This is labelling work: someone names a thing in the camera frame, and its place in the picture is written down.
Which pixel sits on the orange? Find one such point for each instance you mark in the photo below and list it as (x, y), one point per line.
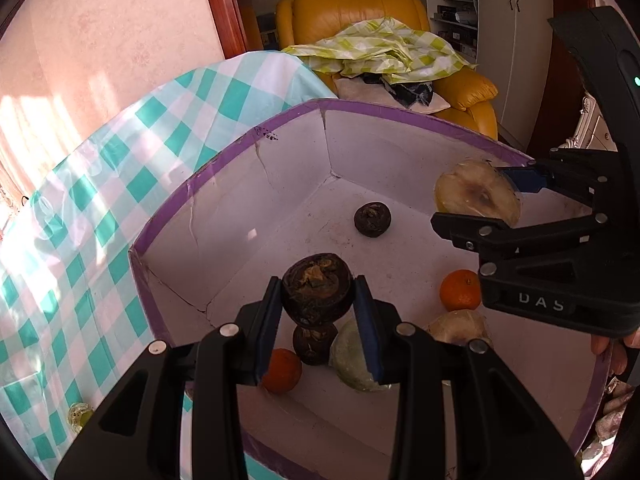
(283, 372)
(460, 291)

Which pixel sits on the white ornate furniture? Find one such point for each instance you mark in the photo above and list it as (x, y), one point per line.
(587, 125)

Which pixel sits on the yellow-green checked cloth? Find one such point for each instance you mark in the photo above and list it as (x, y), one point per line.
(385, 47)

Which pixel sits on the teal checked tablecloth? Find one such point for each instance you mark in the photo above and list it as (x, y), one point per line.
(100, 210)

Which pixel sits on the dark brown round fruit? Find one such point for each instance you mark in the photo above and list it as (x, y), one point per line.
(315, 295)
(312, 347)
(372, 219)

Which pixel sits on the large green plastic-wrapped fruit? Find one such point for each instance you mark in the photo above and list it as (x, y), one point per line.
(350, 365)

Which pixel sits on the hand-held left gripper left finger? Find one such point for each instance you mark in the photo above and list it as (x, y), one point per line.
(265, 332)

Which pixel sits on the white shelf unit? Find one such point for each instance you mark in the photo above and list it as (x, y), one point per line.
(452, 20)

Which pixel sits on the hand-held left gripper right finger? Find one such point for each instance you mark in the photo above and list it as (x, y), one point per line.
(370, 332)

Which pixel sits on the plastic-wrapped pear half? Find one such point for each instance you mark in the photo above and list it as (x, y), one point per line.
(475, 195)

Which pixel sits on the reddish door frame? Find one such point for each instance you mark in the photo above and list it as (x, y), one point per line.
(220, 5)

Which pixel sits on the dark blue cloth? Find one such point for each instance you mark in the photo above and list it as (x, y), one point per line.
(410, 92)

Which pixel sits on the white pillow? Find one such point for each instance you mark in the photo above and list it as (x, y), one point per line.
(360, 91)

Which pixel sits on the yellow leather armchair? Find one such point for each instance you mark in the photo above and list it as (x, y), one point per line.
(350, 10)

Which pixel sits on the pink patterned cloth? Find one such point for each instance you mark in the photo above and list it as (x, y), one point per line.
(607, 420)

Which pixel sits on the person's right hand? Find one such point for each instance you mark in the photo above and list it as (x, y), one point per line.
(602, 346)

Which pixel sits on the white cabinet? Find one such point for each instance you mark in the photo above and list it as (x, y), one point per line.
(515, 35)

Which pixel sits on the purple-rimmed cardboard box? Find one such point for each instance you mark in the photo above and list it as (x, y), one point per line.
(400, 200)

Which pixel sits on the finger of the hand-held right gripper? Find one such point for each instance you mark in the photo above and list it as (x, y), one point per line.
(520, 240)
(525, 177)

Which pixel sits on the small green plastic-wrapped fruit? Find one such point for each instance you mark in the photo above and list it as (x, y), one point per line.
(80, 416)

